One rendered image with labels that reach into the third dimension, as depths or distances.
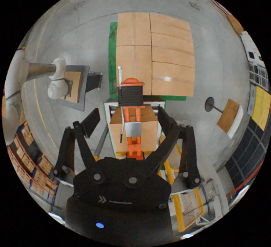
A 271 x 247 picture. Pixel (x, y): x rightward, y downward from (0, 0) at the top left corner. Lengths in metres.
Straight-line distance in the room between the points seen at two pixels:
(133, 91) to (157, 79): 0.78
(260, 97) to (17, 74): 7.65
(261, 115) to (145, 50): 7.23
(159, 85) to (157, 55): 0.35
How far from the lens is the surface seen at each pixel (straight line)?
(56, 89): 0.86
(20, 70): 0.48
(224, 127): 1.86
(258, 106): 7.24
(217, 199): 1.42
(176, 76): 1.14
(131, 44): 1.09
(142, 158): 0.47
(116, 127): 0.75
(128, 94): 0.29
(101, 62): 1.69
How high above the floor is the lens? 1.57
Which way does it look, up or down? 66 degrees down
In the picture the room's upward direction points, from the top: 175 degrees clockwise
